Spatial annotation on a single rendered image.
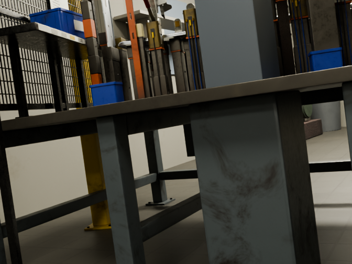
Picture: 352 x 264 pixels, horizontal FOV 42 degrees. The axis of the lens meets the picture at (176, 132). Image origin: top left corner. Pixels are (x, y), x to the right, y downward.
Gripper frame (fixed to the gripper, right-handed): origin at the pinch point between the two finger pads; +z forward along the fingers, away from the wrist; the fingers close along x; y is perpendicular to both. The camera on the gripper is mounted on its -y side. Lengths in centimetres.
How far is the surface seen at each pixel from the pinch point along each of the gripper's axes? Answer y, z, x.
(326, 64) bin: 68, 37, -48
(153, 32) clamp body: 0.5, 11.0, -20.0
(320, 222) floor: 65, 110, 16
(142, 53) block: -7.6, 18.5, -13.7
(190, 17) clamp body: 18.1, 7.5, -22.9
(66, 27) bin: -37.0, 3.9, -26.5
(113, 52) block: -24.9, 13.9, -2.1
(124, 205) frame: -8, 78, -64
